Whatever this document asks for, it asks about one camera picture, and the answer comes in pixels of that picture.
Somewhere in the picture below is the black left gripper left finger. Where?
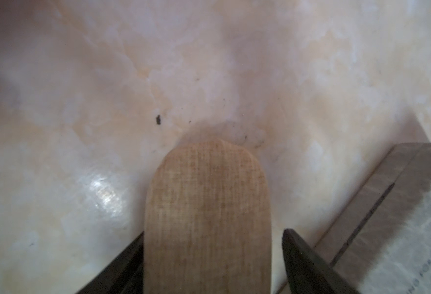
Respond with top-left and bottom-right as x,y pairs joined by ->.
78,232 -> 144,294

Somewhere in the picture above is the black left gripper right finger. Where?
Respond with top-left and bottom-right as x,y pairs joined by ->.
282,229 -> 359,294

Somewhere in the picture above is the beige glasses case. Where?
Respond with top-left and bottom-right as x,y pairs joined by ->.
143,139 -> 272,294

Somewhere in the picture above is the grey rectangular box case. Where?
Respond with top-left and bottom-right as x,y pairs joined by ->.
311,143 -> 431,294

